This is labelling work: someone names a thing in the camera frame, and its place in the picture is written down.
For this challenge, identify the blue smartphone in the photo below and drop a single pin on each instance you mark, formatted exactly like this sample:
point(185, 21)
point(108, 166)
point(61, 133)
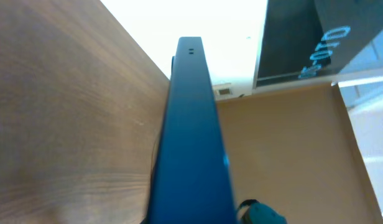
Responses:
point(191, 181)

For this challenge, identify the white object at edge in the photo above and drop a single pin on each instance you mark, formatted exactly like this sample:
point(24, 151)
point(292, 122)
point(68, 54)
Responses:
point(259, 213)

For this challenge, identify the dark glass window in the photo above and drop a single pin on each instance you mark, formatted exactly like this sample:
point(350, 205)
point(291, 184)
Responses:
point(319, 38)

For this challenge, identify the white wall control panel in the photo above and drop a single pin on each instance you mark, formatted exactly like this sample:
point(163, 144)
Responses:
point(222, 91)

